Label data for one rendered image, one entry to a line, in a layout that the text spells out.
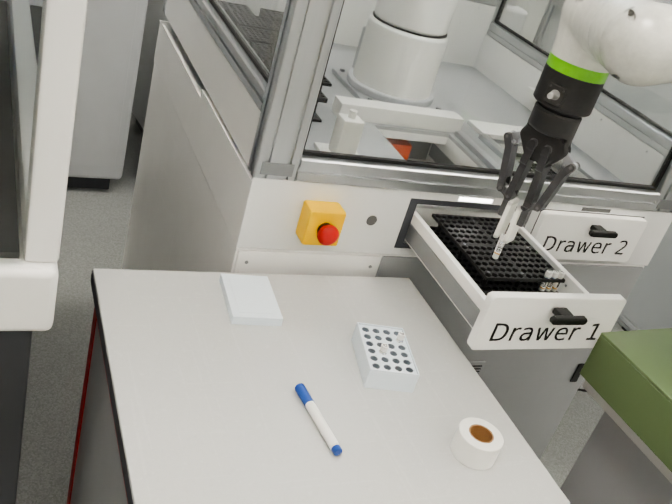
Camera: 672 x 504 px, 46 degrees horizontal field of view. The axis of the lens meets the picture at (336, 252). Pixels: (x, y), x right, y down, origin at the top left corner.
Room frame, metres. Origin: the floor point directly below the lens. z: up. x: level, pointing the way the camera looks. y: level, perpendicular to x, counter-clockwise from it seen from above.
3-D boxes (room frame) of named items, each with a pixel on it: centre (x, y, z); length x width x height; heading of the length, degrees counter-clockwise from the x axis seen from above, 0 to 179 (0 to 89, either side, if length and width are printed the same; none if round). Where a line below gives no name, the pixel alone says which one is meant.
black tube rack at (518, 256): (1.36, -0.29, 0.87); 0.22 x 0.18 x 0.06; 29
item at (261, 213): (1.90, -0.04, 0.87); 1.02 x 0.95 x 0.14; 119
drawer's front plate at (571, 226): (1.61, -0.52, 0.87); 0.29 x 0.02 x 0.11; 119
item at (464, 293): (1.37, -0.28, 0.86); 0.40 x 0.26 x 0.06; 29
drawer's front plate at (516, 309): (1.19, -0.39, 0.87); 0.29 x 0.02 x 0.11; 119
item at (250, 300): (1.13, 0.12, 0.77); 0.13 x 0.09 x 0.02; 25
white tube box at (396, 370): (1.07, -0.13, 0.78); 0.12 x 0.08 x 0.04; 17
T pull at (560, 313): (1.16, -0.40, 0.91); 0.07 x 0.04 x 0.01; 119
